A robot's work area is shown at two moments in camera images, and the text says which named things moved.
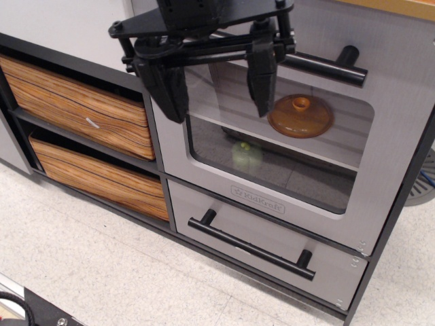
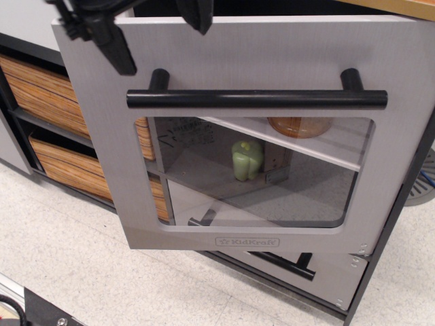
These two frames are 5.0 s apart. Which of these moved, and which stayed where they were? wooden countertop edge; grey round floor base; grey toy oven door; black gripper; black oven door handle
Moved: black gripper; grey toy oven door; black oven door handle
Stayed: wooden countertop edge; grey round floor base
